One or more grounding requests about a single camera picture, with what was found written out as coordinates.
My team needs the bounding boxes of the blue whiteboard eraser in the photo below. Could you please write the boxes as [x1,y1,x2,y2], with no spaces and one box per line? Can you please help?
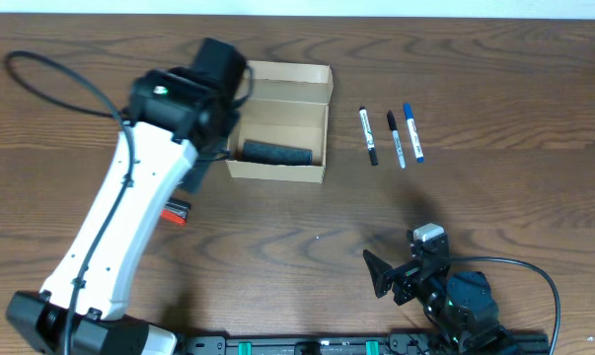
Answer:
[242,141,313,166]

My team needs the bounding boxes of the blue-capped white marker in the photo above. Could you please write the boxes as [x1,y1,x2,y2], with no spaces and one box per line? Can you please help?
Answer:
[403,103,424,163]

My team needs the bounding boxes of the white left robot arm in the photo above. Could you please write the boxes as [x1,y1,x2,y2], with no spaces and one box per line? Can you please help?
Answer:
[6,38,253,354]

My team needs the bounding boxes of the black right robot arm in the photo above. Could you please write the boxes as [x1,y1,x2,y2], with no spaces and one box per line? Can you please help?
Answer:
[363,229,524,354]

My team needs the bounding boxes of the open cardboard box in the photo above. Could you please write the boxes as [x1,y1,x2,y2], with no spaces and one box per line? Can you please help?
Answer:
[226,60,334,183]

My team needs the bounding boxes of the thin black-capped marker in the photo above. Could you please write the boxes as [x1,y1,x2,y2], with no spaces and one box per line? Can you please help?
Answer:
[386,110,407,169]

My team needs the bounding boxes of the black-capped white marker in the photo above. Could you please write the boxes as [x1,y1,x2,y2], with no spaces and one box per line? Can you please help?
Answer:
[358,106,378,166]

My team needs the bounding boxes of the black mounting rail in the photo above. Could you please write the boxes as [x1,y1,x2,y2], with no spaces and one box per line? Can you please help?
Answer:
[176,331,552,355]

